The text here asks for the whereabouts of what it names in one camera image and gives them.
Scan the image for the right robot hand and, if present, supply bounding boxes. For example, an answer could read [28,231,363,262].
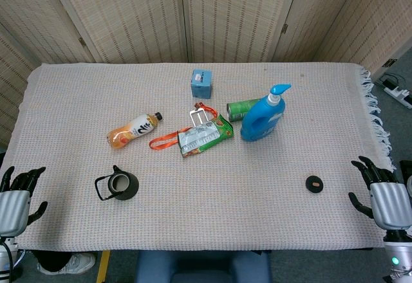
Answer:
[348,156,412,232]

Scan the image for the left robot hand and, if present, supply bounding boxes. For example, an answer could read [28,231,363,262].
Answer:
[0,166,48,237]

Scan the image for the black round cap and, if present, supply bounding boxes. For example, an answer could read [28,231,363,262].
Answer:
[305,175,324,194]

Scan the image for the black round container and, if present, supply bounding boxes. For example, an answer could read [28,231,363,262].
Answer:
[94,165,140,202]

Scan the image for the black trouser leg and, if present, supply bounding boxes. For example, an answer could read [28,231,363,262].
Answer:
[32,250,72,274]

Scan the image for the white sneaker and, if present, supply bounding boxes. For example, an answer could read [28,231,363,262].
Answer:
[37,252,97,276]

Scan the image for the white power strip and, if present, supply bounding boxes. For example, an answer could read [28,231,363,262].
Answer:
[381,73,412,109]

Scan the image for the orange juice bottle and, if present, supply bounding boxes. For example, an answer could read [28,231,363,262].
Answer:
[106,111,164,151]

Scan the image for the blue pump bottle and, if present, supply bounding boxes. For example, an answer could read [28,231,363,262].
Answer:
[240,84,292,142]

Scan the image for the green chips can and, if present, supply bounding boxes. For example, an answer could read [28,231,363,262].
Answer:
[226,98,261,123]

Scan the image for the woven fringed tablecloth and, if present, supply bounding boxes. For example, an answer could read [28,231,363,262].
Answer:
[0,62,397,251]

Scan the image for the green snack bag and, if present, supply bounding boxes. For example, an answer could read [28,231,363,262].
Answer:
[176,114,234,159]

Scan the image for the blue chair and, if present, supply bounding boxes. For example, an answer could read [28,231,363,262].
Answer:
[135,250,273,283]

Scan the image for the small blue box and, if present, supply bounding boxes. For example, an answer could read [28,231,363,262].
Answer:
[190,69,213,99]

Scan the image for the woven folding screen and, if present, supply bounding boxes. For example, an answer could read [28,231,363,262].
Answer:
[0,0,412,147]

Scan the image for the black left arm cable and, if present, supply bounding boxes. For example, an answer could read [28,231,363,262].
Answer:
[0,242,14,283]

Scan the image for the orange lanyard with metal clip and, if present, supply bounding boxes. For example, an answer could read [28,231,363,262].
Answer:
[149,102,223,151]

